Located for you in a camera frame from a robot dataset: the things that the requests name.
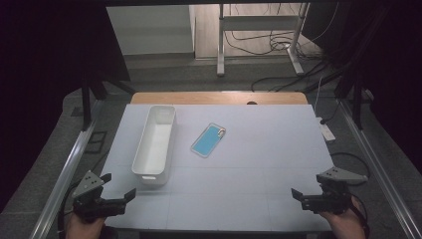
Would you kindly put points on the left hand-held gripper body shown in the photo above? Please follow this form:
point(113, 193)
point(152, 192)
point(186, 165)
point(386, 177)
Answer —
point(87, 201)

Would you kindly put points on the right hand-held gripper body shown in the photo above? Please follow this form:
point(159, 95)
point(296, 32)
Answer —
point(331, 202)

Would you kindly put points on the translucent phone case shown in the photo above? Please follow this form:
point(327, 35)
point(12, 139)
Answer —
point(208, 140)

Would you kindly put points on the person's right hand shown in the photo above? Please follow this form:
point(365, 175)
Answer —
point(346, 225)

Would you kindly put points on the person's left hand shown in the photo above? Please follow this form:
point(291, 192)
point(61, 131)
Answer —
point(83, 229)

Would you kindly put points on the white power strip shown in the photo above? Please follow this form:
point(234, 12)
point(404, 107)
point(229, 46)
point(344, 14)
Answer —
point(326, 131)

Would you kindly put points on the white plastic bin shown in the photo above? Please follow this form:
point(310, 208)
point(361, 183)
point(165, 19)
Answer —
point(154, 149)

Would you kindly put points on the black metal stand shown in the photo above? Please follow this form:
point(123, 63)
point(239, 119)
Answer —
point(357, 106)
point(87, 103)

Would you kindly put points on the wooden table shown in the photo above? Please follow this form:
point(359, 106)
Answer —
point(199, 98)

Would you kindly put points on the dark curtain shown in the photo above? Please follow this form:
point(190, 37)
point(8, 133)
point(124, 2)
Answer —
point(391, 66)
point(40, 66)

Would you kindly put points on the white cabinet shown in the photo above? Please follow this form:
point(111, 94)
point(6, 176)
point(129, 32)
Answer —
point(149, 30)

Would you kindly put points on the black floor frame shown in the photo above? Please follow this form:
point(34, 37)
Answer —
point(96, 142)

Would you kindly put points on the aluminium rail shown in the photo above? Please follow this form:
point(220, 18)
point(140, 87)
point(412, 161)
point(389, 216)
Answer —
point(69, 162)
point(378, 166)

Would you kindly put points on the white metal desk frame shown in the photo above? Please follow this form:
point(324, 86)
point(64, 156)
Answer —
point(258, 22)

